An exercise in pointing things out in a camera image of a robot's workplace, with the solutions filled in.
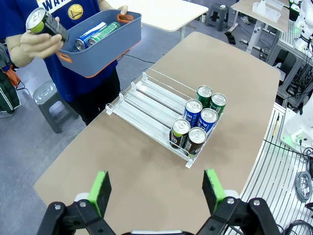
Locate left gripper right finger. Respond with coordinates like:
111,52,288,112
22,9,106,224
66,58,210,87
197,168,282,235

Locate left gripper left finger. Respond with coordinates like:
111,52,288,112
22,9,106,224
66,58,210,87
36,170,117,235

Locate blue bin orange handles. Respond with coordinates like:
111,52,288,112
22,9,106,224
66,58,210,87
55,9,142,78

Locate blue Pocari Sweat can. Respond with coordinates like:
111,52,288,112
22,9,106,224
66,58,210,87
197,108,219,134
183,98,203,128
74,21,108,51

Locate green soda can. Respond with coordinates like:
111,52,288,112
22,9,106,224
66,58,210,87
209,93,227,116
196,85,213,108
87,21,121,47

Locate black Pepsi can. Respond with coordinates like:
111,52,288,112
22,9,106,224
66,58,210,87
183,126,207,158
170,118,191,149
25,7,69,44

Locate person left forearm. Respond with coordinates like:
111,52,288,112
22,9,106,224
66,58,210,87
99,0,120,10

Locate person right hand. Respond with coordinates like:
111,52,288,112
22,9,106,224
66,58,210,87
20,31,65,59

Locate white slotted mounting table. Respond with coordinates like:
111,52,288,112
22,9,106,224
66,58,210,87
227,101,313,235

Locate yellow pen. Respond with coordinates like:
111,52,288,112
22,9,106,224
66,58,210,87
272,115,280,137

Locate person in blue shirt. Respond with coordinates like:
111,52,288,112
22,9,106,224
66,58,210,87
0,0,122,126

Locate light grey plastic stool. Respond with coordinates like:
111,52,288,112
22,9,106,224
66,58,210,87
32,80,80,134

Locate dark green striped jacket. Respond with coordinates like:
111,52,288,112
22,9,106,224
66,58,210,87
0,44,22,115

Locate black floor item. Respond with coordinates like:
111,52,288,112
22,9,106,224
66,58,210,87
224,31,237,45

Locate dark grey plastic stool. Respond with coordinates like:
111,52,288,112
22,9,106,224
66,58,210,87
205,2,230,32

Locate wooden table white legs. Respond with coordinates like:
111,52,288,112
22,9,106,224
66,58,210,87
231,0,291,54

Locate large white table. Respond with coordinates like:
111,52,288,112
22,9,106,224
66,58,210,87
107,0,209,41

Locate clear plastic organizer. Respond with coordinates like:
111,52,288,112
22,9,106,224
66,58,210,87
252,1,281,23

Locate black thin cable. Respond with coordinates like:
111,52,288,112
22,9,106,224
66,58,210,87
263,138,313,160

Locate grey coiled cable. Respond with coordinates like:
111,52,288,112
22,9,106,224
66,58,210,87
294,170,313,203

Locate white wire can rack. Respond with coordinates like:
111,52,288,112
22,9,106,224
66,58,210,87
105,68,224,169

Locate black floor cable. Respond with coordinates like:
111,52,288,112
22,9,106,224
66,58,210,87
117,53,157,65

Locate aluminium frame stand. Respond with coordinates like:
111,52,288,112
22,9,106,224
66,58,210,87
266,19,313,101

